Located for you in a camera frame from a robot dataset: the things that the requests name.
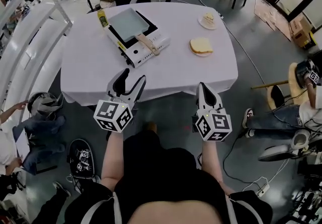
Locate white power strip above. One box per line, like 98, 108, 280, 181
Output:
256, 183, 271, 197

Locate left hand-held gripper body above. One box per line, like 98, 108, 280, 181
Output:
93, 91, 138, 134

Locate white floor cable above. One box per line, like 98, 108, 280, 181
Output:
242, 157, 290, 193

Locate white bread slice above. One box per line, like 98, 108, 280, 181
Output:
189, 37, 214, 55

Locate person's right forearm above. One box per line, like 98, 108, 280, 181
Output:
201, 139, 236, 196

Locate white portable gas stove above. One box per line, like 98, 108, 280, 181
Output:
104, 10, 172, 69

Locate square grey frying pan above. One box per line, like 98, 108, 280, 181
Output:
107, 8, 162, 57

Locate cardboard box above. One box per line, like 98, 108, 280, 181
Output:
289, 15, 316, 48

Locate layered cake slice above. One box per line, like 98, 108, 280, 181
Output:
202, 12, 215, 26

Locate person's left forearm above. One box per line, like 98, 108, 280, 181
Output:
100, 131, 125, 192

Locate black open equipment bag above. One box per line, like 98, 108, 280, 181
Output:
66, 138, 96, 180

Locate flattened cardboard sheets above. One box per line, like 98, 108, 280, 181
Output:
254, 0, 294, 41

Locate black floor cable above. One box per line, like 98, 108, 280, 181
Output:
222, 127, 256, 184

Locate white clipboard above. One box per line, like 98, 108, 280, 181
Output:
14, 129, 31, 161

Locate wooden stool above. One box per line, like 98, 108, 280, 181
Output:
251, 62, 311, 112

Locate white metal shelving rack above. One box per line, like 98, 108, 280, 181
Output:
0, 0, 74, 118

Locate round white table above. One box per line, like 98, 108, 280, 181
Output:
60, 2, 239, 107

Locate yellow bottle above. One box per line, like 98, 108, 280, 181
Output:
97, 9, 110, 29

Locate person's brown shoe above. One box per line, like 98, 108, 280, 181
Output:
146, 121, 158, 134

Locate person's black shirt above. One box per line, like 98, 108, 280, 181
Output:
64, 129, 274, 224

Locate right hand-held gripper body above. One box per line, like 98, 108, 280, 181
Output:
192, 103, 232, 142

